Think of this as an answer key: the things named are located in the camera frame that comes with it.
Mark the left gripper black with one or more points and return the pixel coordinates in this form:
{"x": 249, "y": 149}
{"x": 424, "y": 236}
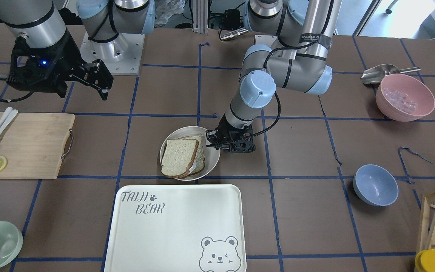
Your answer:
{"x": 228, "y": 129}

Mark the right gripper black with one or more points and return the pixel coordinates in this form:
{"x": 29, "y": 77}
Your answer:
{"x": 67, "y": 56}

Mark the cream round plate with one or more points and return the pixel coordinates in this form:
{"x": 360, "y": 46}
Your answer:
{"x": 211, "y": 154}

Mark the bread slice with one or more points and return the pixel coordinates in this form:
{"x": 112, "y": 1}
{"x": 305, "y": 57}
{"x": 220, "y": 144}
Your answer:
{"x": 200, "y": 156}
{"x": 179, "y": 157}

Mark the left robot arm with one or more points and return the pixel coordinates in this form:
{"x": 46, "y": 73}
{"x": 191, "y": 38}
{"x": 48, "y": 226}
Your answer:
{"x": 296, "y": 60}

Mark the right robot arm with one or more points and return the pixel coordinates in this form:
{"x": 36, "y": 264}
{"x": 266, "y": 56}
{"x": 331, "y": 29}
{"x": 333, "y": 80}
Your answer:
{"x": 45, "y": 24}

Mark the wooden cutting board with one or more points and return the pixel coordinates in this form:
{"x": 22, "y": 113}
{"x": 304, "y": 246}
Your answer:
{"x": 33, "y": 144}

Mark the cream bear tray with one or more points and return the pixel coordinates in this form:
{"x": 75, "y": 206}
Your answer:
{"x": 177, "y": 228}

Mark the white plastic fork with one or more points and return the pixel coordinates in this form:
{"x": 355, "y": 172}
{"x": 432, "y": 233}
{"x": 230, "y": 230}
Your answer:
{"x": 8, "y": 121}

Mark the blue bowl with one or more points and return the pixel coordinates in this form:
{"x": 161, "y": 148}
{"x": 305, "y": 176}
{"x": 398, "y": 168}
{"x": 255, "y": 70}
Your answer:
{"x": 375, "y": 186}

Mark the metal spoon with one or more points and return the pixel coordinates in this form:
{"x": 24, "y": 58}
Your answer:
{"x": 375, "y": 74}

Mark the pink bowl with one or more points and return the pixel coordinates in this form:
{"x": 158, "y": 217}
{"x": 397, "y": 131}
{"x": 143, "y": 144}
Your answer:
{"x": 403, "y": 98}

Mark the yellow cup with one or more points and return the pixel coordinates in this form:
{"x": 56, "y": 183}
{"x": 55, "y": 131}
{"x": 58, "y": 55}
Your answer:
{"x": 425, "y": 261}

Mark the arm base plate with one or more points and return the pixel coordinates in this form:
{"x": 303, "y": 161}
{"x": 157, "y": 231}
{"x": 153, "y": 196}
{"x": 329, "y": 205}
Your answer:
{"x": 121, "y": 56}
{"x": 265, "y": 40}

